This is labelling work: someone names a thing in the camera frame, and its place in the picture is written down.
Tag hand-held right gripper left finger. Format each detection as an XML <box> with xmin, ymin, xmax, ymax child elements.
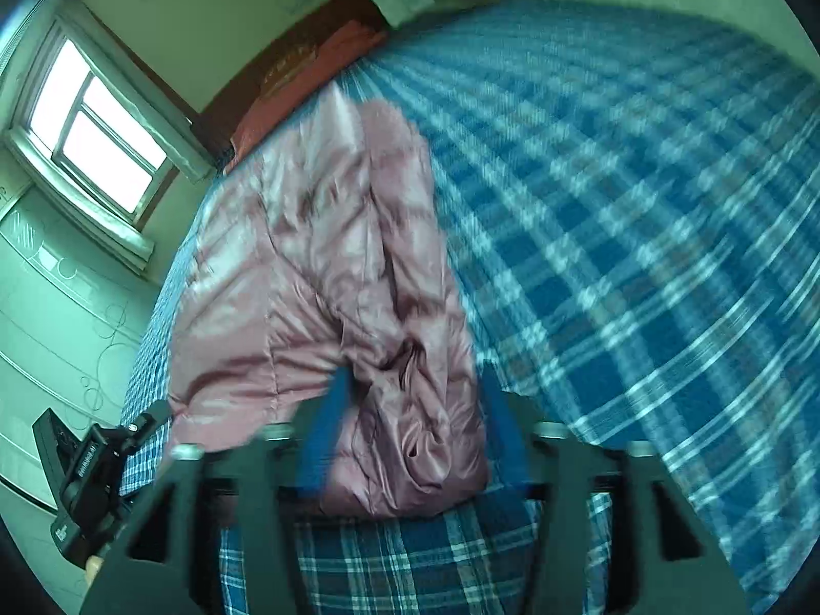
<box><xmin>80</xmin><ymin>365</ymin><xmax>356</xmax><ymax>615</ymax></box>

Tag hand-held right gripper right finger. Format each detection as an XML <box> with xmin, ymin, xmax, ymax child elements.
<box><xmin>477</xmin><ymin>359</ymin><xmax>747</xmax><ymax>615</ymax></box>

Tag pink quilted down jacket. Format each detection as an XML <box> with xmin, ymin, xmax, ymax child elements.
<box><xmin>163</xmin><ymin>86</ymin><xmax>493</xmax><ymax>520</ymax></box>

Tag white wardrobe with circle pattern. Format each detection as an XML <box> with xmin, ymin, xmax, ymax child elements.
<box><xmin>0</xmin><ymin>179</ymin><xmax>161</xmax><ymax>590</ymax></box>

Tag bed with blue plaid sheet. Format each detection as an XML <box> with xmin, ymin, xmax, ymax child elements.
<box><xmin>118</xmin><ymin>0</ymin><xmax>820</xmax><ymax>615</ymax></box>

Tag window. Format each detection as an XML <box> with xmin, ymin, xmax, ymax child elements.
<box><xmin>6</xmin><ymin>3</ymin><xmax>180</xmax><ymax>232</ymax></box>

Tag brown wooden headboard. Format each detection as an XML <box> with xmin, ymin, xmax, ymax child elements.
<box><xmin>192</xmin><ymin>0</ymin><xmax>385</xmax><ymax>161</ymax></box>

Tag salmon folded blanket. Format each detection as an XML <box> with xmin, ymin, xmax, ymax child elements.
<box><xmin>223</xmin><ymin>19</ymin><xmax>388</xmax><ymax>174</ymax></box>

